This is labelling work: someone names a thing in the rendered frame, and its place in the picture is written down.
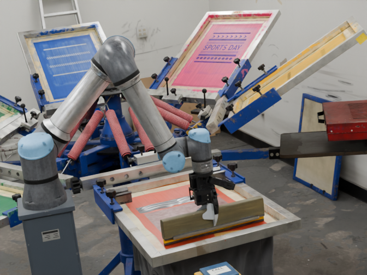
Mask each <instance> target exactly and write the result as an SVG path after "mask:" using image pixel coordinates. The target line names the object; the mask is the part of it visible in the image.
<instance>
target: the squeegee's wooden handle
mask: <svg viewBox="0 0 367 275"><path fill-rule="evenodd" d="M206 211H207V208H206V209H203V210H199V211H194V212H190V213H185V214H181V215H178V216H173V217H169V218H165V219H161V220H160V224H161V232H162V238H163V239H164V240H165V241H167V240H171V239H173V237H172V236H176V235H180V234H185V233H188V232H192V231H196V230H200V229H205V228H209V227H212V226H214V224H213V220H206V219H203V214H204V213H205V212H206ZM257 215H258V216H259V217H262V216H265V214H264V201H263V198H262V197H261V196H256V197H253V198H249V199H244V200H240V201H236V202H231V203H228V204H224V205H219V206H218V220H217V223H216V225H220V224H224V223H229V222H233V221H236V220H240V219H244V218H248V217H253V216H257Z"/></svg>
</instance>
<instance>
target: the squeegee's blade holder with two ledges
mask: <svg viewBox="0 0 367 275"><path fill-rule="evenodd" d="M256 219H259V216H258V215H257V216H253V217H248V218H244V219H240V220H236V221H233V222H229V223H224V224H220V225H216V226H212V227H209V228H205V229H200V230H196V231H192V232H188V233H185V234H180V235H176V236H172V237H173V240H177V239H180V238H184V237H188V236H193V235H197V234H201V233H204V232H208V231H213V230H217V229H220V228H225V227H228V226H232V225H236V224H240V223H244V222H249V221H252V220H256Z"/></svg>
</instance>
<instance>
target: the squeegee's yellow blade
mask: <svg viewBox="0 0 367 275"><path fill-rule="evenodd" d="M260 219H264V216H262V217H260V218H259V219H256V220H260ZM252 221H255V220H252ZM252 221H249V222H252ZM244 223H248V222H244ZM244 223H240V224H244ZM240 224H236V225H240ZM236 225H232V226H236ZM232 226H228V227H225V228H229V227H232ZM225 228H220V229H217V230H221V229H225ZM213 231H216V230H213ZM208 232H212V231H208ZM208 232H204V233H201V234H205V233H208ZM201 234H197V235H201ZM193 236H196V235H193ZM189 237H192V236H188V237H184V238H189ZM184 238H180V239H177V240H181V239H184ZM177 240H173V239H171V240H167V241H165V240H163V243H169V242H173V241H177Z"/></svg>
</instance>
